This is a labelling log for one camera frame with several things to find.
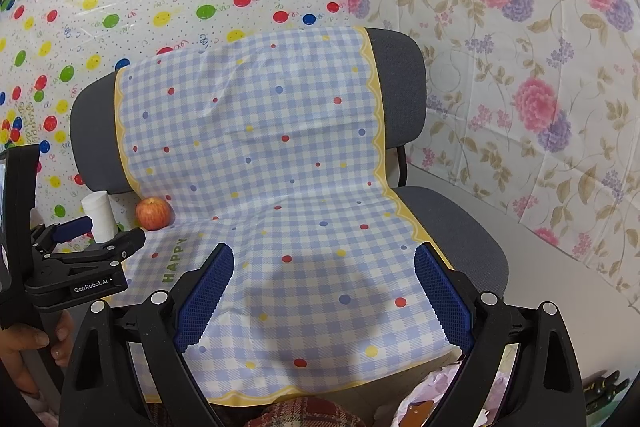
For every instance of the pink floral print sheet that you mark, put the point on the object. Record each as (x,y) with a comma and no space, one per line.
(500,57)

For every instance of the red apple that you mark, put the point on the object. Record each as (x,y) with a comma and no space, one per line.
(152,213)

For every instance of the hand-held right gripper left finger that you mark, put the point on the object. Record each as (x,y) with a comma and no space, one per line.
(205,302)

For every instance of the black tool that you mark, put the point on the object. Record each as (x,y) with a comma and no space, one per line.
(605,392)

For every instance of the blue checkered dotted cloth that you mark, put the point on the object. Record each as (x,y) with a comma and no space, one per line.
(275,132)

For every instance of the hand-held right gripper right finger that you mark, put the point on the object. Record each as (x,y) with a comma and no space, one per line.
(445,302)

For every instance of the pink plastic bag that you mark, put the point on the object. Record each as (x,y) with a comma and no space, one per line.
(445,387)

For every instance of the red plaid clothing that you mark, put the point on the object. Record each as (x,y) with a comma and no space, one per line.
(305,412)

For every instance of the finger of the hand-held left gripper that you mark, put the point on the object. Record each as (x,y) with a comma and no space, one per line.
(100,247)
(75,226)

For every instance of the grey office chair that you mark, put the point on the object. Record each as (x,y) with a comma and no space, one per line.
(400,77)

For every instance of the person's left hand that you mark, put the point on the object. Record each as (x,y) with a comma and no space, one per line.
(25,342)

